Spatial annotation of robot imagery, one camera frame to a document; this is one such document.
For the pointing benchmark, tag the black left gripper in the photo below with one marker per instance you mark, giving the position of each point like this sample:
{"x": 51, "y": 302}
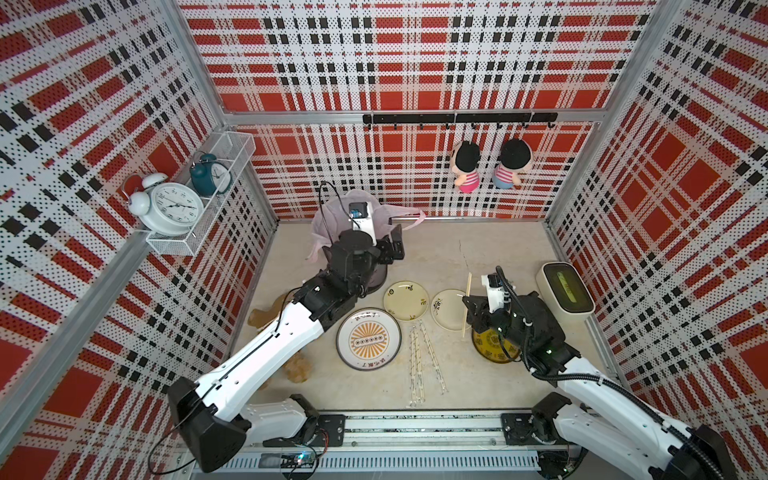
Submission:
{"x": 386, "y": 256}

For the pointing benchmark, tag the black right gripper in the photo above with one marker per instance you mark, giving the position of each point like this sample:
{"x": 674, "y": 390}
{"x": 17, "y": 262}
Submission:
{"x": 481, "y": 313}

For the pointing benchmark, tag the chopsticks pack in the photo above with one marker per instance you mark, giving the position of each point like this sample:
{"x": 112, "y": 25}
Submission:
{"x": 417, "y": 396}
{"x": 433, "y": 357}

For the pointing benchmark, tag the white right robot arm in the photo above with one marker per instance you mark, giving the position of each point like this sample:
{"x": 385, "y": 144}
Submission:
{"x": 590, "y": 410}

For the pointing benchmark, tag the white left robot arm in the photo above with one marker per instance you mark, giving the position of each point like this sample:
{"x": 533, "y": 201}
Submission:
{"x": 213, "y": 415}

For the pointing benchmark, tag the yellow dark patterned plate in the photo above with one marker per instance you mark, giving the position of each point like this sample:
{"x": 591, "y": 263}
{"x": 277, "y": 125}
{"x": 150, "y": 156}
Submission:
{"x": 487, "y": 345}

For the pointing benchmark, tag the cream plate with black pattern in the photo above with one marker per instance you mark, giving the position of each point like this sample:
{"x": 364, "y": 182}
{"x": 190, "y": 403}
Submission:
{"x": 448, "y": 310}

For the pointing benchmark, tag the black mesh trash bin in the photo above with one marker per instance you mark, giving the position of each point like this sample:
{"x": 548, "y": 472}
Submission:
{"x": 377, "y": 279}

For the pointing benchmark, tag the cream plate with flowers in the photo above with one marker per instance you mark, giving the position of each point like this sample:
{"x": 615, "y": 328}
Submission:
{"x": 406, "y": 300}

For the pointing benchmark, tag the pink plastic bin liner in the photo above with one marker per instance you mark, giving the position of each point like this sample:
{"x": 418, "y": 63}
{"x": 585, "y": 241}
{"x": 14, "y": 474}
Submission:
{"x": 333, "y": 218}

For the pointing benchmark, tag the white box with green display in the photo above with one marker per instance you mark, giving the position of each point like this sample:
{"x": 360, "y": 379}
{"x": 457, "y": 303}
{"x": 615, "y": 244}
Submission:
{"x": 564, "y": 292}

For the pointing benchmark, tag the white orange patterned plate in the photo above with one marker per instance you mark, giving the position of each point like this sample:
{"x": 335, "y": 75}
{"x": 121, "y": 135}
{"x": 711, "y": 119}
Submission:
{"x": 368, "y": 339}

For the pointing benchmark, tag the doll with pink dress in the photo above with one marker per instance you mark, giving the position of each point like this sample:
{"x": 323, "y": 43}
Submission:
{"x": 464, "y": 161}

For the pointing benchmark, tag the brown teddy bear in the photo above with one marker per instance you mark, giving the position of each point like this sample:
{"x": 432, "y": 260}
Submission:
{"x": 295, "y": 365}

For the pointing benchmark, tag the doll with striped shirt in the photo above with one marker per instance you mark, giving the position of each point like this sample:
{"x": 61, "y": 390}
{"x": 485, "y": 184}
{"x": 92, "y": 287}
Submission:
{"x": 515, "y": 158}

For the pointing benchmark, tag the teal alarm clock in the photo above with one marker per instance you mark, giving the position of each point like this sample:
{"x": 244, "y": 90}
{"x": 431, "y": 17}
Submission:
{"x": 210, "y": 177}

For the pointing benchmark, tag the green circuit board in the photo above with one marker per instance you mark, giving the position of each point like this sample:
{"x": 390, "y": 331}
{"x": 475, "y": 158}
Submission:
{"x": 297, "y": 460}

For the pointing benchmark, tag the white alarm clock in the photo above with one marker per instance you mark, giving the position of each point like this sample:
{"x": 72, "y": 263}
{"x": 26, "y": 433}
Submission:
{"x": 167, "y": 208}

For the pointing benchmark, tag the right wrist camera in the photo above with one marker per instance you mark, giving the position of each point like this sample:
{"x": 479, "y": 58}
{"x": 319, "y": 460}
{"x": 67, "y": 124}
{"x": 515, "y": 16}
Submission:
{"x": 495, "y": 291}

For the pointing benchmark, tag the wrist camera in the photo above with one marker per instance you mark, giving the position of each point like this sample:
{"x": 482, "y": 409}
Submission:
{"x": 495, "y": 291}
{"x": 361, "y": 218}

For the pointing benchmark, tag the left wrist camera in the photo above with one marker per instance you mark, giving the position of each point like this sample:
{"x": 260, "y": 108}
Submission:
{"x": 361, "y": 218}

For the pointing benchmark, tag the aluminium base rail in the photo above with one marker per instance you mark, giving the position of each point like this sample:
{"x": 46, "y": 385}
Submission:
{"x": 405, "y": 441}

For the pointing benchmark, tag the black hook rail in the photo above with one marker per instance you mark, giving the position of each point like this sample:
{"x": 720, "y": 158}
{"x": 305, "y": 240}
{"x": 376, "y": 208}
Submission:
{"x": 422, "y": 119}

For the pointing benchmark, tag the white wire wall shelf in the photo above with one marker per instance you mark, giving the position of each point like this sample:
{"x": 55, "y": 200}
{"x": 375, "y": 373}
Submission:
{"x": 234, "y": 150}

